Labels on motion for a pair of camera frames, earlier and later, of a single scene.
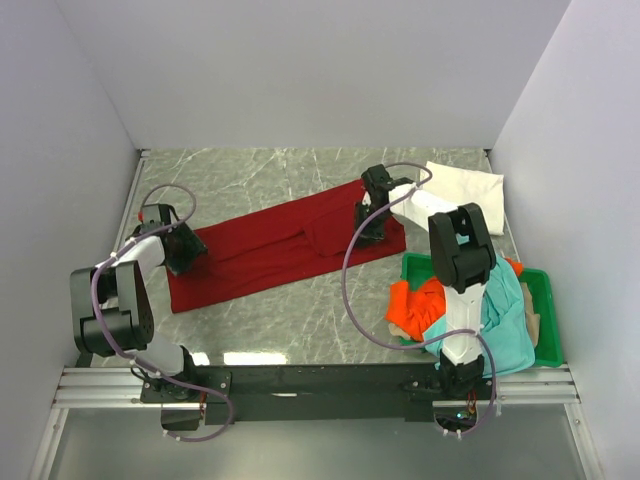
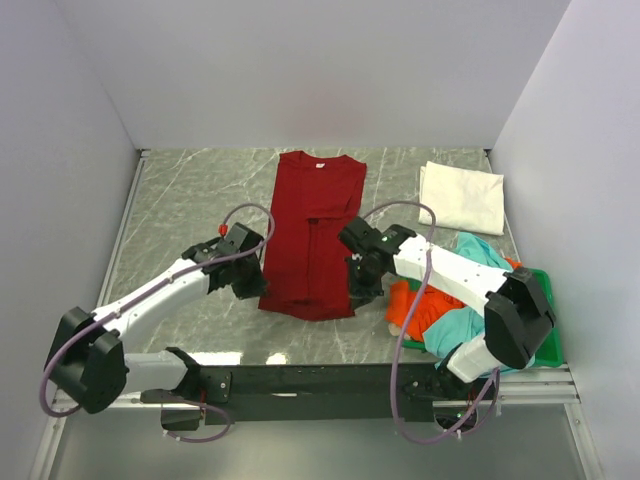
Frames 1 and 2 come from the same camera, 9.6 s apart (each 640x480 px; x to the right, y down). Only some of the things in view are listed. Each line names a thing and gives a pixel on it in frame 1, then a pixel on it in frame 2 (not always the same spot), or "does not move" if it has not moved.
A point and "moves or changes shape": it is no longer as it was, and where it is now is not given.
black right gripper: x=375 y=234 -> x=361 y=294
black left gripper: x=194 y=248 -> x=256 y=286
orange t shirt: x=418 y=307 does not move
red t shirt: x=308 y=238 moves or changes shape
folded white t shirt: x=461 y=187 does not move
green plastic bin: x=549 y=350 does not move
